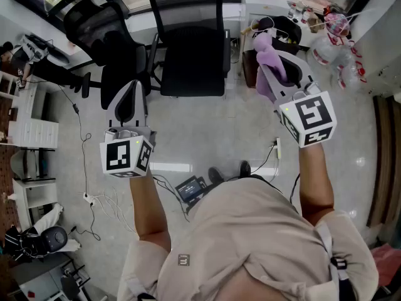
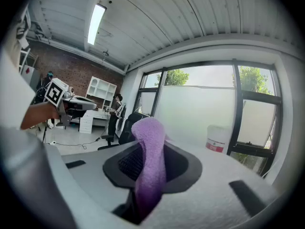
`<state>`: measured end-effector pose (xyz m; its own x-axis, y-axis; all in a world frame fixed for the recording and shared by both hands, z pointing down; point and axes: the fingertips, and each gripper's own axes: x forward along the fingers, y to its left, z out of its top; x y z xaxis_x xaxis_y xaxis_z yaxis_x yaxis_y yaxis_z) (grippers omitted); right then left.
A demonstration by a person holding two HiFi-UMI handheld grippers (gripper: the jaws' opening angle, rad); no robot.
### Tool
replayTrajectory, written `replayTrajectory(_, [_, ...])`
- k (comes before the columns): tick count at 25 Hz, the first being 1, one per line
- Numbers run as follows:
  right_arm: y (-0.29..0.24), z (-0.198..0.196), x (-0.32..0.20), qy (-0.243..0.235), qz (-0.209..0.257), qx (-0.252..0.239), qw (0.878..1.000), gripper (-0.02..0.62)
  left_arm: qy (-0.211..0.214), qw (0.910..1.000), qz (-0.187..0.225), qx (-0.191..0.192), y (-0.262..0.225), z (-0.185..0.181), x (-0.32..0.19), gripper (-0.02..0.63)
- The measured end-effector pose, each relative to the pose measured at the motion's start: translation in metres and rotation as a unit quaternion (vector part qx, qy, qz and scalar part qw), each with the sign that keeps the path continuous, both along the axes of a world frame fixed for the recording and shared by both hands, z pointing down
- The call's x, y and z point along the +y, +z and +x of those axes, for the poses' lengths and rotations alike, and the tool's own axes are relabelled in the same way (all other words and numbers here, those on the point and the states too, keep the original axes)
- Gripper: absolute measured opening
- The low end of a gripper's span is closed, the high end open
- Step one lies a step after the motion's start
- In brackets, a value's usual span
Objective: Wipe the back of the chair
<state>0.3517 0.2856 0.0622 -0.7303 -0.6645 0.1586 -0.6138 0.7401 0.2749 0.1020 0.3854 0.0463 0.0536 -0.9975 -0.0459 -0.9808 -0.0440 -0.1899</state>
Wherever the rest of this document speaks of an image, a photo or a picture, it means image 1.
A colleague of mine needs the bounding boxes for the person's right black shoe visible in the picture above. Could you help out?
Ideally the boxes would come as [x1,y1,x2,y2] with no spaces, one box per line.
[239,161,253,179]

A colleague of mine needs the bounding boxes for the black office chair with headrest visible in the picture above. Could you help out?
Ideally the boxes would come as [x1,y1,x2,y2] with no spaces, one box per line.
[63,0,155,110]

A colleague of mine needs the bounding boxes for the white floor cables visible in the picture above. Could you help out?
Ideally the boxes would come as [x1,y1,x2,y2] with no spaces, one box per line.
[92,186,137,233]

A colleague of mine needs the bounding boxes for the brown wooden stool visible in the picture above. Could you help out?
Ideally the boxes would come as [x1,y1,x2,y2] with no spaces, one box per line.
[241,49,263,89]

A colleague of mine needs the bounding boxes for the purple cloth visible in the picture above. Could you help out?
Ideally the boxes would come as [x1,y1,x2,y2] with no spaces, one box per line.
[252,31,289,103]

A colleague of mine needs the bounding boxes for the black router with antennas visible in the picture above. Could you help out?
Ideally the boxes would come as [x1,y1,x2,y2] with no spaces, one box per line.
[60,258,91,301]

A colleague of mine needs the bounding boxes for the white cloth bag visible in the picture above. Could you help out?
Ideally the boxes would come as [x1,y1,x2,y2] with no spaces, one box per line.
[33,203,83,253]

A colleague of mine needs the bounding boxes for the black bag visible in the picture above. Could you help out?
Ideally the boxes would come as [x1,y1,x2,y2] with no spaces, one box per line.
[258,15,303,55]

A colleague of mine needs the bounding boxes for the round grey fan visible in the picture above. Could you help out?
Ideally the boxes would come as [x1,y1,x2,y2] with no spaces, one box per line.
[40,226,68,254]

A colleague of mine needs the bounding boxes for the person's beige shirt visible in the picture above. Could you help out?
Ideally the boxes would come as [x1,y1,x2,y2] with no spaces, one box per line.
[117,177,380,301]

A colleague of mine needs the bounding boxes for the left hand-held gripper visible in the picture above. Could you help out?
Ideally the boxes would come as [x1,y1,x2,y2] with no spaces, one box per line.
[99,80,157,179]

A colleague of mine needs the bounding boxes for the person's left forearm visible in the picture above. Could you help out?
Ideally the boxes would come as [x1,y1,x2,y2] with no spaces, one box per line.
[129,167,170,238]

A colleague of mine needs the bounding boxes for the pink mesh pouch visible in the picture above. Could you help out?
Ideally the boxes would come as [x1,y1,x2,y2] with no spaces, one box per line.
[323,12,350,39]

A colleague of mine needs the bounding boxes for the pink plastic bag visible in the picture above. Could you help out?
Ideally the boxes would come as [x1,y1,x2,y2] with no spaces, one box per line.
[371,243,401,292]

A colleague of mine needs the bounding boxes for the person's black shoe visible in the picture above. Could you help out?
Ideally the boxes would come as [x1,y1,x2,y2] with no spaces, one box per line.
[208,167,225,185]
[239,161,253,179]

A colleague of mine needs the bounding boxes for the white drawer cabinet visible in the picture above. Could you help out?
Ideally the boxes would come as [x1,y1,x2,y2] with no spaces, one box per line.
[8,80,60,151]

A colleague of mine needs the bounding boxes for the white open shelf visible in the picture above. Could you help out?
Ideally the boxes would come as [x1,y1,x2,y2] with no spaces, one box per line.
[12,177,59,229]

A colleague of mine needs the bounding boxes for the brown wooden panel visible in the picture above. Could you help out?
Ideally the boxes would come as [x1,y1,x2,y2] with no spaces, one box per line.
[366,95,401,229]

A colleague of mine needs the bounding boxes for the black office chair seat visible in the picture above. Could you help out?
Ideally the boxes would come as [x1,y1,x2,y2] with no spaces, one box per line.
[159,26,227,98]

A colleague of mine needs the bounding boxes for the white cable loop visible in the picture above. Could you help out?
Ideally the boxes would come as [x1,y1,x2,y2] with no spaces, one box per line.
[250,16,291,42]

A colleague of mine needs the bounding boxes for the harness strap with buckle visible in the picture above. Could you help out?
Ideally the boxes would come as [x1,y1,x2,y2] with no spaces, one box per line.
[124,274,157,301]
[315,221,352,301]

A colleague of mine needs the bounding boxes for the clear plastic bags red print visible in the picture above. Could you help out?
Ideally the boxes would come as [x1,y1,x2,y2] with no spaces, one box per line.
[308,35,368,91]

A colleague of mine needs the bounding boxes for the black chair armrest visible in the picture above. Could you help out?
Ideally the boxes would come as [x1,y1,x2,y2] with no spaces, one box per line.
[149,33,161,87]
[223,28,232,78]

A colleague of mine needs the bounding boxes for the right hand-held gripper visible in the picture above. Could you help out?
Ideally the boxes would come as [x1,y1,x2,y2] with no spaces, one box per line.
[259,51,338,149]

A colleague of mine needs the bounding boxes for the person's right forearm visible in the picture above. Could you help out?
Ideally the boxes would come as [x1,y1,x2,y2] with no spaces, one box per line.
[297,142,335,216]

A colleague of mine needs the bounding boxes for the small black screen device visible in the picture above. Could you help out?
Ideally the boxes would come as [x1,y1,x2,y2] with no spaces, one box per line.
[174,175,208,204]

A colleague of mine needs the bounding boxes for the wooden handle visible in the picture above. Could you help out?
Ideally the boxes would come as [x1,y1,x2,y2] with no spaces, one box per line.
[241,20,261,36]

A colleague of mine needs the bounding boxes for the black bundle with white cords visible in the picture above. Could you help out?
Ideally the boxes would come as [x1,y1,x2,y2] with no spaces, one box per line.
[3,224,43,260]

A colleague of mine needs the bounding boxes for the black floor cable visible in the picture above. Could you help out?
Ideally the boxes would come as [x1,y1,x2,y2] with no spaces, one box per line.
[58,85,102,241]

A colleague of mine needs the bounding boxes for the person's left black shoe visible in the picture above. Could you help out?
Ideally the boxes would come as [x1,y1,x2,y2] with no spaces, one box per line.
[208,167,225,185]

